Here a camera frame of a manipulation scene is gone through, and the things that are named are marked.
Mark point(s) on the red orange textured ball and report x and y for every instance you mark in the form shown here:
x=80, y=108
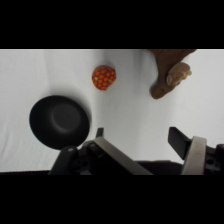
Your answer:
x=104, y=77

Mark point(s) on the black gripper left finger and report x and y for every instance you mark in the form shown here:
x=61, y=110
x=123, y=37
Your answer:
x=113, y=155

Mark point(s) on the brown plush dog toy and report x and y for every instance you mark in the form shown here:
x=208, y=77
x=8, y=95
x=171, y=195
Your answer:
x=168, y=75

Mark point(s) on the black bowl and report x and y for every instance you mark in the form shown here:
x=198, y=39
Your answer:
x=60, y=121

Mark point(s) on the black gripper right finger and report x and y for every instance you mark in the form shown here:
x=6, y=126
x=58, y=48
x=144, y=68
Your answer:
x=195, y=153

